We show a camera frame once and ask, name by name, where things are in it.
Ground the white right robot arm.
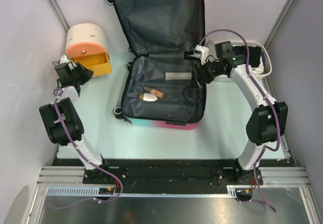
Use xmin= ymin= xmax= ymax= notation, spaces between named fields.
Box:
xmin=189 ymin=41 xmax=288 ymax=184

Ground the brown cylindrical cosmetic tube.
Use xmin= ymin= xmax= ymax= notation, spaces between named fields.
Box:
xmin=143 ymin=85 xmax=164 ymax=98

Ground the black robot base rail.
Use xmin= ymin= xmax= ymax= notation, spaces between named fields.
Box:
xmin=51 ymin=158 xmax=296 ymax=187

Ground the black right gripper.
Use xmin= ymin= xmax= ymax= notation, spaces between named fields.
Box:
xmin=188 ymin=57 xmax=225 ymax=90

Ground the cream and orange drawer box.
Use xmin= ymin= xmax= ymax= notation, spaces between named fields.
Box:
xmin=65 ymin=23 xmax=112 ymax=77

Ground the white slotted cable duct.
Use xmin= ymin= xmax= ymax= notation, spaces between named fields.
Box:
xmin=46 ymin=186 xmax=252 ymax=198

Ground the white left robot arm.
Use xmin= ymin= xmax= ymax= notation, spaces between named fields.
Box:
xmin=39 ymin=59 xmax=112 ymax=184

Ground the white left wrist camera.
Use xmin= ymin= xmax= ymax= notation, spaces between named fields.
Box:
xmin=59 ymin=54 xmax=76 ymax=69

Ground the pink and teal kids suitcase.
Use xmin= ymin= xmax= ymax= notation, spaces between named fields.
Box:
xmin=105 ymin=0 xmax=206 ymax=130

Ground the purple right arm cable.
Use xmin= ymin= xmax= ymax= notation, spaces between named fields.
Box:
xmin=199 ymin=29 xmax=282 ymax=213

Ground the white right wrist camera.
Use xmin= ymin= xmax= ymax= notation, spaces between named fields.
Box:
xmin=193 ymin=45 xmax=209 ymax=65

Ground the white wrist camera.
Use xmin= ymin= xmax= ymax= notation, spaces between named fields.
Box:
xmin=193 ymin=45 xmax=209 ymax=65
xmin=59 ymin=54 xmax=76 ymax=69

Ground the white rectangular plastic basin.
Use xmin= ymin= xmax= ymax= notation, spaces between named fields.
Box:
xmin=206 ymin=41 xmax=272 ymax=82

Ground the white egg-shaped case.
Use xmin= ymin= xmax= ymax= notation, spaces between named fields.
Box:
xmin=138 ymin=93 xmax=157 ymax=102

